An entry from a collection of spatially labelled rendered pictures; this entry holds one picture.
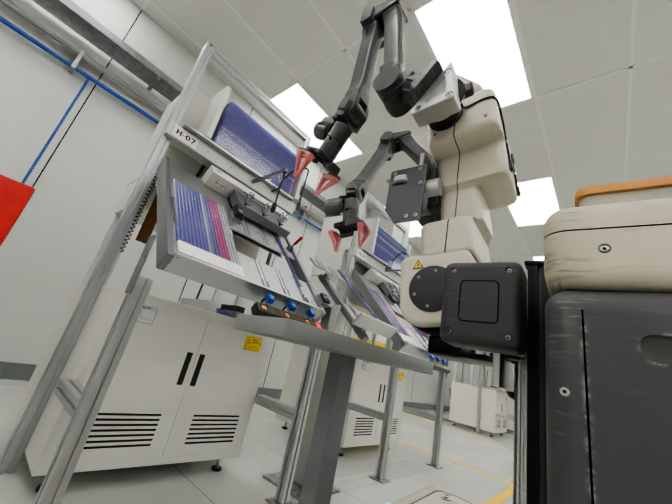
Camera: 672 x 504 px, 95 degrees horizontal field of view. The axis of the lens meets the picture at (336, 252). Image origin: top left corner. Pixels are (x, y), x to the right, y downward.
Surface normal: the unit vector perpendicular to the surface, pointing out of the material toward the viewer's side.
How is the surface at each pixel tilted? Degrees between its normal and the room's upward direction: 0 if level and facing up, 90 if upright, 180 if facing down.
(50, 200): 90
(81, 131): 90
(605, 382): 90
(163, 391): 90
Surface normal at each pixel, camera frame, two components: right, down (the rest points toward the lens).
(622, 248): -0.58, -0.38
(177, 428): 0.76, -0.06
